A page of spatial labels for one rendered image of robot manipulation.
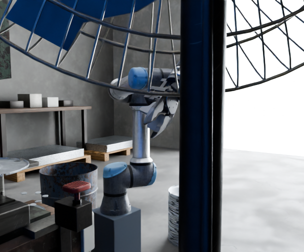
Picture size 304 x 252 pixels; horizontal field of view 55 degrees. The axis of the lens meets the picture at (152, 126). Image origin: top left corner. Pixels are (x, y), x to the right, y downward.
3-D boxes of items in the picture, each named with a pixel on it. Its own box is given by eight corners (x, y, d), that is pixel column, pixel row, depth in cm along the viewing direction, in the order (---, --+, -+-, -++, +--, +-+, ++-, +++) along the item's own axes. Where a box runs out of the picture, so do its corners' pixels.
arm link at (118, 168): (100, 188, 147) (99, 162, 146) (125, 185, 152) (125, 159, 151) (106, 195, 136) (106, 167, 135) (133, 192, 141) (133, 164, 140)
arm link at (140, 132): (123, 185, 152) (121, 79, 147) (149, 181, 157) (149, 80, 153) (130, 191, 141) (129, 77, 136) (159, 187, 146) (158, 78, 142)
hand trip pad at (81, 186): (79, 203, 89) (78, 179, 88) (93, 208, 85) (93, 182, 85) (60, 211, 83) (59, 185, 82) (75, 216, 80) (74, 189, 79)
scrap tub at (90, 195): (73, 214, 250) (71, 159, 245) (110, 226, 227) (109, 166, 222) (29, 234, 215) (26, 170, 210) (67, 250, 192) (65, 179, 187)
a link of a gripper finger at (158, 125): (143, 139, 91) (155, 114, 94) (158, 143, 87) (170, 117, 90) (138, 134, 88) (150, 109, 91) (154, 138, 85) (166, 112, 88)
